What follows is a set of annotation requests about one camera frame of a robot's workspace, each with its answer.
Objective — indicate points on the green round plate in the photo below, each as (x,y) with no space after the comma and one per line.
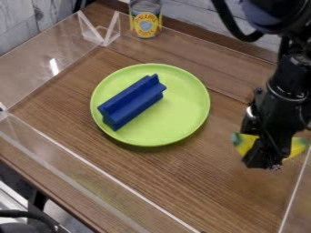
(169,121)

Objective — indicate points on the clear acrylic front wall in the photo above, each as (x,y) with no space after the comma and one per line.
(100,200)

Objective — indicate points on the yellow toy banana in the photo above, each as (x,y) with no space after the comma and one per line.
(245,141)

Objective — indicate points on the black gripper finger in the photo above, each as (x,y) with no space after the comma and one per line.
(263,157)
(250,123)

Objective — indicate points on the yellow labelled tin can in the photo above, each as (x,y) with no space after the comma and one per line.
(146,17)

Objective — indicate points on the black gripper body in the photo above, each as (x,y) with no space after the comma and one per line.
(282,118)

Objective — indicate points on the blue plastic block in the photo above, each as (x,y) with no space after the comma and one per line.
(131,102)

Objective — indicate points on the clear acrylic triangular bracket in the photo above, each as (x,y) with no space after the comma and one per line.
(99,34)

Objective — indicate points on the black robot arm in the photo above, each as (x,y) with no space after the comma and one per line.
(286,18)

